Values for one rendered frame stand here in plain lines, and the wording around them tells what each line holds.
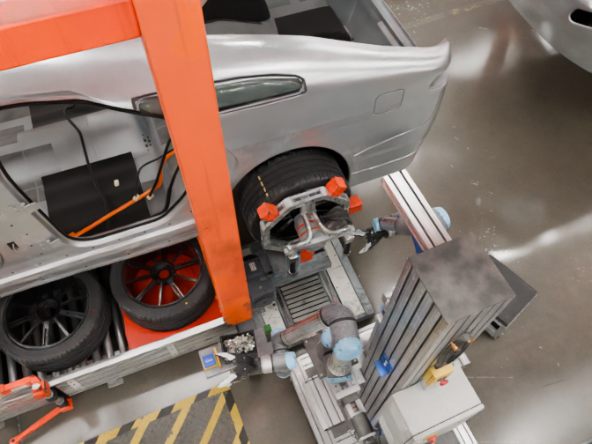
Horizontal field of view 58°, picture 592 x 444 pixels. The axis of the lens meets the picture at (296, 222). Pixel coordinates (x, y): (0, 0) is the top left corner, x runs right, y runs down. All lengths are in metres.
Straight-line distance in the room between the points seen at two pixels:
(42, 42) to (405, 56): 1.87
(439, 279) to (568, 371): 2.48
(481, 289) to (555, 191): 3.10
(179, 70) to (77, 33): 0.27
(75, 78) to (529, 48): 4.49
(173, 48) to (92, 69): 1.00
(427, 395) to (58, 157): 2.58
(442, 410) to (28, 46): 2.00
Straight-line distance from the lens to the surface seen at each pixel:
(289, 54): 2.59
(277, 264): 3.71
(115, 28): 1.48
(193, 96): 1.63
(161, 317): 3.35
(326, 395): 2.89
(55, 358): 3.47
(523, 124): 5.16
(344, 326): 2.23
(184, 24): 1.47
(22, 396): 3.60
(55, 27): 1.46
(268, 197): 2.93
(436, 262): 1.77
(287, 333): 2.47
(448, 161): 4.67
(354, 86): 2.73
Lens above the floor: 3.55
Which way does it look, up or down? 59 degrees down
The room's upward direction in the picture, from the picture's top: 1 degrees clockwise
